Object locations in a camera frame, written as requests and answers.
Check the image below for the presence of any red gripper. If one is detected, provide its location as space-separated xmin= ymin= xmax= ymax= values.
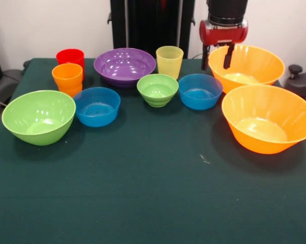
xmin=199 ymin=20 xmax=249 ymax=71

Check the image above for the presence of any blue bowl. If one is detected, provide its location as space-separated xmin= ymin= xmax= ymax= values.
xmin=73 ymin=87 xmax=121 ymax=128
xmin=178 ymin=73 xmax=224 ymax=111

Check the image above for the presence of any large orange bowl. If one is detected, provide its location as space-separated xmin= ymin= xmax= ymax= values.
xmin=221 ymin=84 xmax=306 ymax=155
xmin=207 ymin=44 xmax=286 ymax=94

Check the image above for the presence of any yellow cup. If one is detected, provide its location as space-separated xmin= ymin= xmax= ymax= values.
xmin=156 ymin=45 xmax=185 ymax=80

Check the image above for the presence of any small green bowl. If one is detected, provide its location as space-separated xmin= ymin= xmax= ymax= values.
xmin=136 ymin=73 xmax=179 ymax=108

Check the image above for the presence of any purple bowl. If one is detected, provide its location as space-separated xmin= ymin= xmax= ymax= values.
xmin=93 ymin=47 xmax=157 ymax=88

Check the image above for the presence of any red cup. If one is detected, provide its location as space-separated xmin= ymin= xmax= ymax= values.
xmin=55 ymin=48 xmax=85 ymax=81

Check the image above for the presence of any orange cup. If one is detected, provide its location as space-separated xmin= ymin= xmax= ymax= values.
xmin=51 ymin=63 xmax=83 ymax=98

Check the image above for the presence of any dark green table cloth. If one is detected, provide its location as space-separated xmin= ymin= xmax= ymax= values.
xmin=0 ymin=57 xmax=306 ymax=244

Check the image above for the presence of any large green bowl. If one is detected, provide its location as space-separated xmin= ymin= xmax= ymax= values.
xmin=1 ymin=89 xmax=77 ymax=146

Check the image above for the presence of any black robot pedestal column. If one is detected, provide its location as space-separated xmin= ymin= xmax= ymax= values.
xmin=107 ymin=0 xmax=196 ymax=59

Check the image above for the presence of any black pedestal foot with knob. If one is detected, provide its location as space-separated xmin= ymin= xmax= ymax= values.
xmin=285 ymin=64 xmax=306 ymax=101

